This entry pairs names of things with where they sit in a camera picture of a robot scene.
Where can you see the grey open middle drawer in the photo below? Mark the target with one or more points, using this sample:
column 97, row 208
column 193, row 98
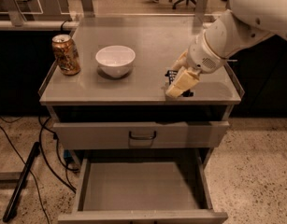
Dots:
column 143, row 186

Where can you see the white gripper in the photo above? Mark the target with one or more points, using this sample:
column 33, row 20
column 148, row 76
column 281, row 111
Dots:
column 201, row 57

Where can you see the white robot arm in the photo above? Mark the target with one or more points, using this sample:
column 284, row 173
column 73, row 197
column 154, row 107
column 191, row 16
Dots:
column 244, row 24

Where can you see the orange soda can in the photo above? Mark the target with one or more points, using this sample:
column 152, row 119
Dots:
column 66, row 54

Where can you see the white ceramic bowl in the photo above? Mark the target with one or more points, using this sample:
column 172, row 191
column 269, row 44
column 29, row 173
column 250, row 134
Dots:
column 115, row 61

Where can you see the black drawer handle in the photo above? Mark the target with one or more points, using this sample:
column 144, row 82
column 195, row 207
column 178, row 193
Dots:
column 142, row 137

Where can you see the black bar on floor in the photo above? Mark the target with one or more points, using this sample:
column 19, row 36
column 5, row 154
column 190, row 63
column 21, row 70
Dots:
column 13, row 202

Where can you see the grey drawer cabinet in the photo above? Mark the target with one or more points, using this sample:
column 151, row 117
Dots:
column 139, row 96

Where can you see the dark blue rxbar wrapper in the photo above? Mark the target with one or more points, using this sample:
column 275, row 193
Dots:
column 171, row 74

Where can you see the white horizontal rail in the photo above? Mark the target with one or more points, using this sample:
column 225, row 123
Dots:
column 193, row 25

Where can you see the grey top drawer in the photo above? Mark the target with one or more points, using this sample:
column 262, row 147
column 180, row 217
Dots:
column 114, row 135

